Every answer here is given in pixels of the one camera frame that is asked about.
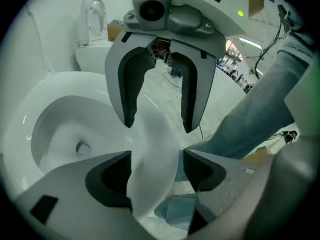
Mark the white toilet bowl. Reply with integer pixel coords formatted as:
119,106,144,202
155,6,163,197
31,95,141,175

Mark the white curved counter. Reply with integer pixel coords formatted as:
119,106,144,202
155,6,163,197
214,65,248,96

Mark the brown cardboard box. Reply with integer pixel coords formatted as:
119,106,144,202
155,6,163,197
107,21,125,42

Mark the person's right forearm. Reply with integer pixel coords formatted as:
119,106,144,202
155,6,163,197
247,0,265,18

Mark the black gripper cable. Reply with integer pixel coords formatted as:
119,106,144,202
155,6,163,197
254,5,288,80

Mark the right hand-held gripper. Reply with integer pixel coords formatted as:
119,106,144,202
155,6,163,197
123,0,250,134

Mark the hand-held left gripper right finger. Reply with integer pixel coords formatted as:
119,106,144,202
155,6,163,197
182,147,262,236

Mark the person's right leg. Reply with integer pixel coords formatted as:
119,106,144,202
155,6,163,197
187,48,316,160

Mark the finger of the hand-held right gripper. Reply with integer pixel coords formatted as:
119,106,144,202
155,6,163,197
104,30,158,129

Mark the white toilet seat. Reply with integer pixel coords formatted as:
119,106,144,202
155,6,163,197
2,70,179,219

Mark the white toilet with raised lid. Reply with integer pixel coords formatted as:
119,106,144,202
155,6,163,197
74,0,118,75

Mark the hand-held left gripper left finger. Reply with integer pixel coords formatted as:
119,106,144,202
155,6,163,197
13,150,157,240

